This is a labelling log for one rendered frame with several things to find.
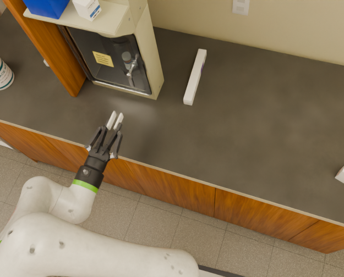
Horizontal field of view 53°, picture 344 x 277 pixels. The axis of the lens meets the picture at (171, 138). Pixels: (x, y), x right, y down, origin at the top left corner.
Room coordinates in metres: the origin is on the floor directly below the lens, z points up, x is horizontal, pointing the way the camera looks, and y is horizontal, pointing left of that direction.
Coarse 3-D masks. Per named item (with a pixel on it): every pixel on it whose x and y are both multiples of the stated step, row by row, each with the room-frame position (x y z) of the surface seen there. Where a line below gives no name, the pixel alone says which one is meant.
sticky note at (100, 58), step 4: (96, 52) 0.91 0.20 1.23; (96, 56) 0.92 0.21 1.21; (100, 56) 0.91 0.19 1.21; (104, 56) 0.90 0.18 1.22; (108, 56) 0.88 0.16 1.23; (96, 60) 0.92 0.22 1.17; (100, 60) 0.91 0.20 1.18; (104, 60) 0.90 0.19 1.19; (108, 60) 0.89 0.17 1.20; (104, 64) 0.91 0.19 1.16; (108, 64) 0.89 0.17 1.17; (112, 64) 0.88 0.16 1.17
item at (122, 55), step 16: (80, 32) 0.93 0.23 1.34; (96, 32) 0.89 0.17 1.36; (80, 48) 0.95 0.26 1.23; (96, 48) 0.91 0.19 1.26; (112, 48) 0.87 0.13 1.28; (128, 48) 0.83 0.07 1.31; (96, 64) 0.93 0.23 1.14; (128, 64) 0.84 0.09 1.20; (96, 80) 0.95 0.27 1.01; (112, 80) 0.90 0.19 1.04; (144, 80) 0.82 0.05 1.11
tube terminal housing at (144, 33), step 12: (108, 0) 0.85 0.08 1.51; (120, 0) 0.83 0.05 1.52; (132, 0) 0.83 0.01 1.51; (144, 0) 0.89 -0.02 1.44; (132, 12) 0.82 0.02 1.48; (144, 12) 0.88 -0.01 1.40; (144, 24) 0.86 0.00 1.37; (144, 36) 0.85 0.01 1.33; (144, 48) 0.83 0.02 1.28; (156, 48) 0.90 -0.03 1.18; (144, 60) 0.82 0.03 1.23; (156, 60) 0.88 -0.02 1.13; (156, 72) 0.87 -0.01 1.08; (96, 84) 0.98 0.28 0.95; (156, 84) 0.85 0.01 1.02; (144, 96) 0.84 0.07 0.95; (156, 96) 0.82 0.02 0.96
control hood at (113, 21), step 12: (72, 0) 0.89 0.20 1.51; (24, 12) 0.89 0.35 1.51; (72, 12) 0.84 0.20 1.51; (108, 12) 0.81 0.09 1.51; (120, 12) 0.80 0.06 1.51; (60, 24) 0.82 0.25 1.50; (72, 24) 0.80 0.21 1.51; (84, 24) 0.78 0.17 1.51; (96, 24) 0.77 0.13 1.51; (108, 24) 0.76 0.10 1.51; (120, 24) 0.75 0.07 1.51; (132, 24) 0.80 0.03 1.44
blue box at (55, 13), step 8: (24, 0) 0.87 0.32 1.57; (32, 0) 0.86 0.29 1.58; (40, 0) 0.84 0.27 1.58; (48, 0) 0.83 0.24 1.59; (56, 0) 0.85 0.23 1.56; (64, 0) 0.88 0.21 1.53; (32, 8) 0.87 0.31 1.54; (40, 8) 0.85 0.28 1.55; (48, 8) 0.83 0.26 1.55; (56, 8) 0.84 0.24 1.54; (64, 8) 0.86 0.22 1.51; (48, 16) 0.84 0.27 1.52; (56, 16) 0.83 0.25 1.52
